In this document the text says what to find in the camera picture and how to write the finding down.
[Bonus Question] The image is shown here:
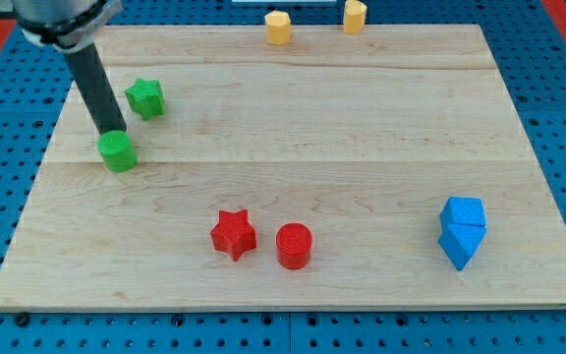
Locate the green cylinder block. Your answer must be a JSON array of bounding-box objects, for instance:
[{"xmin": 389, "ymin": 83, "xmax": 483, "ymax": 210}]
[{"xmin": 97, "ymin": 130, "xmax": 138, "ymax": 173}]

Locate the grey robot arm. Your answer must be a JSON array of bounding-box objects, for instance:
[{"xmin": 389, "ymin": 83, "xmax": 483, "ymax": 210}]
[{"xmin": 12, "ymin": 0, "xmax": 123, "ymax": 53}]

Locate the blue cube block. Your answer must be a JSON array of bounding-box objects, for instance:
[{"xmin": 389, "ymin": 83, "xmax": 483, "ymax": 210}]
[{"xmin": 439, "ymin": 197, "xmax": 486, "ymax": 227}]

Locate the red cylinder block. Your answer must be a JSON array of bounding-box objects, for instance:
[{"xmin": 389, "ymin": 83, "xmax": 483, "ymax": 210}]
[{"xmin": 276, "ymin": 223, "xmax": 313, "ymax": 270}]

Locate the red star block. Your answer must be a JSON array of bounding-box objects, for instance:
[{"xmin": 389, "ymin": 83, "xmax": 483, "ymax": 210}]
[{"xmin": 210, "ymin": 209, "xmax": 257, "ymax": 262}]

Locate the light wooden board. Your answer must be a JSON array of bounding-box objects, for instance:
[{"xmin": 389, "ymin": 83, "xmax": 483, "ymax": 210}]
[{"xmin": 0, "ymin": 25, "xmax": 566, "ymax": 313}]

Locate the yellow hexagon block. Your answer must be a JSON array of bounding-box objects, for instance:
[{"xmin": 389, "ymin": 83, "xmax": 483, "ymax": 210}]
[{"xmin": 264, "ymin": 11, "xmax": 292, "ymax": 45}]

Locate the green star block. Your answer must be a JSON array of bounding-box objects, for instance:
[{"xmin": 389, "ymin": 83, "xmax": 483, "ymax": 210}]
[{"xmin": 125, "ymin": 78, "xmax": 165, "ymax": 121}]

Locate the yellow rounded block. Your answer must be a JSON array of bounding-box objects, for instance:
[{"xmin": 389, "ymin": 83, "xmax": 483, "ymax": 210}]
[{"xmin": 343, "ymin": 0, "xmax": 368, "ymax": 34}]

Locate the blue diamond block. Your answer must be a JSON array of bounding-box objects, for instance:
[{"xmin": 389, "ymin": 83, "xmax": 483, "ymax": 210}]
[{"xmin": 438, "ymin": 223, "xmax": 486, "ymax": 271}]

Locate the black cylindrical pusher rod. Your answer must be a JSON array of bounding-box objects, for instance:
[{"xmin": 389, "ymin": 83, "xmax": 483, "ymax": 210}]
[{"xmin": 64, "ymin": 44, "xmax": 127, "ymax": 135}]

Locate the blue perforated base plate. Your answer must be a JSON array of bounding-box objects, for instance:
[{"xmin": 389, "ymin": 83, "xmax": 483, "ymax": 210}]
[{"xmin": 0, "ymin": 0, "xmax": 566, "ymax": 353}]

